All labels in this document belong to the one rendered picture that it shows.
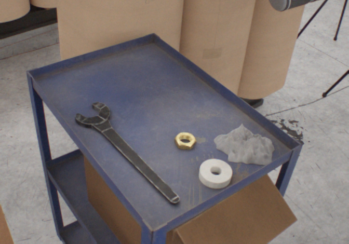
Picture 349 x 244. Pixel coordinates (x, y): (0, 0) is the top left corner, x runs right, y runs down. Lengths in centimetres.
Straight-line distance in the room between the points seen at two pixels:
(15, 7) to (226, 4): 176
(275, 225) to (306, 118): 169
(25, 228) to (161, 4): 113
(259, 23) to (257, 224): 129
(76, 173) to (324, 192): 131
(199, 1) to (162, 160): 89
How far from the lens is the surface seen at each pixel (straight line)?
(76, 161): 148
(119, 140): 99
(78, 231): 176
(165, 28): 154
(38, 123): 129
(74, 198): 137
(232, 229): 97
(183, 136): 101
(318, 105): 281
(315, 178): 230
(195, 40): 178
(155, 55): 132
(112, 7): 141
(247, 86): 229
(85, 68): 126
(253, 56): 219
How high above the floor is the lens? 156
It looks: 38 degrees down
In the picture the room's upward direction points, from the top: 5 degrees clockwise
